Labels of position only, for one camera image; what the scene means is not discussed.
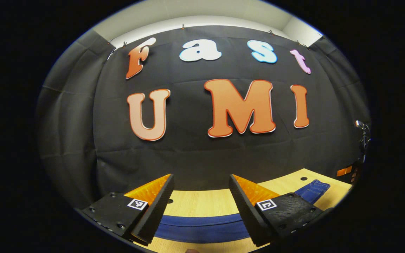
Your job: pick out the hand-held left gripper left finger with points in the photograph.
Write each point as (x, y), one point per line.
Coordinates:
(155, 214)

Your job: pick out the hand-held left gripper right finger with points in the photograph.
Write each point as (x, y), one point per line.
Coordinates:
(248, 214)

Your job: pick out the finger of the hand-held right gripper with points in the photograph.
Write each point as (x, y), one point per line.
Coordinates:
(344, 171)

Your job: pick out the blue denim jeans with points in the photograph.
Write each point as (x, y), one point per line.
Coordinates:
(202, 228)

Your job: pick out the dark metal stand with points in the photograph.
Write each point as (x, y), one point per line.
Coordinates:
(364, 138)

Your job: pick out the black backdrop cloth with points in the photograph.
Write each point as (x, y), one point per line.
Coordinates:
(195, 158)

